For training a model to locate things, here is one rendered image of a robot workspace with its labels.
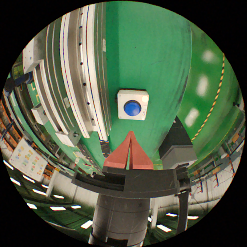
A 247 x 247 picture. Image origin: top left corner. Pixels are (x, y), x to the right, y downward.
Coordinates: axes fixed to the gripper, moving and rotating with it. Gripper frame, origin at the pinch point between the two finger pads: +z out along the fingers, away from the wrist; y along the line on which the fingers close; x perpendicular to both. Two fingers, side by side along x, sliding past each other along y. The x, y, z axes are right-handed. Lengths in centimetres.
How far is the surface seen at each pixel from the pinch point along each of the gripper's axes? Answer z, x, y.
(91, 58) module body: 7.8, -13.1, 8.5
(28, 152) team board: -22, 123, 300
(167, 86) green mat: 16.2, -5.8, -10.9
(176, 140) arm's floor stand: 20.0, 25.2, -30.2
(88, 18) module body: 7.8, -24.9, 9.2
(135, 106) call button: 8.9, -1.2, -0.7
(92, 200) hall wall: -207, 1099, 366
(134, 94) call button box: 10.4, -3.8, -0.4
